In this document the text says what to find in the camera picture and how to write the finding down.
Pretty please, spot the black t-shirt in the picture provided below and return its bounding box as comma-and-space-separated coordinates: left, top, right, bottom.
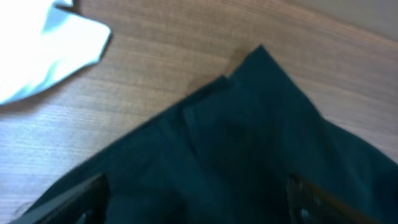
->
12, 45, 398, 224

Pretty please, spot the white t-shirt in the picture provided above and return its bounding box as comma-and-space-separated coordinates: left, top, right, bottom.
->
1, 0, 111, 105

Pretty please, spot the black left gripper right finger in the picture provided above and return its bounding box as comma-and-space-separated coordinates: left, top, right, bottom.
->
287, 174, 377, 224

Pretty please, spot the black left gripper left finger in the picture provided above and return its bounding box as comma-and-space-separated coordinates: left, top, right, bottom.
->
11, 174, 109, 224

